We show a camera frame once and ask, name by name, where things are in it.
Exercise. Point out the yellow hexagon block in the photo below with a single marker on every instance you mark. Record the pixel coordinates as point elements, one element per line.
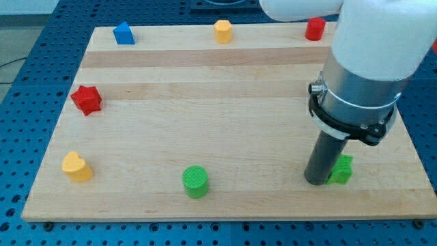
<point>223,31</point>

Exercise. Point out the yellow heart block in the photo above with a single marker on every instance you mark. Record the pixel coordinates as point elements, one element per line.
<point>76,168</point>

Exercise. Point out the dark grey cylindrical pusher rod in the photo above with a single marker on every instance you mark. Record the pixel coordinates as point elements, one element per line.
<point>325,154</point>

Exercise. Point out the green cylinder block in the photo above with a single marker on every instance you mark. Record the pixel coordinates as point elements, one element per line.
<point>195,181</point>

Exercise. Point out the red hexagon block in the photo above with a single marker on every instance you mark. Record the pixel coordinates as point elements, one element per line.
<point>315,29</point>

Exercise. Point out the red star block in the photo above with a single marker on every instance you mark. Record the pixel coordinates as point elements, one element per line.
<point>87,99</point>

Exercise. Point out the green star block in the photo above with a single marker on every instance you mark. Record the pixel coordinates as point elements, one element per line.
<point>342,170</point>

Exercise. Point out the wooden board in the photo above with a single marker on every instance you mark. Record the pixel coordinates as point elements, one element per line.
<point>178,98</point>

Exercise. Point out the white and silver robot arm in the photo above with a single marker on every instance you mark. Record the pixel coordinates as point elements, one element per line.
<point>377,46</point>

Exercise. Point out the blue pentagon block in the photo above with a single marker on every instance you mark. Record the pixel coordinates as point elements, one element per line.
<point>123,34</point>

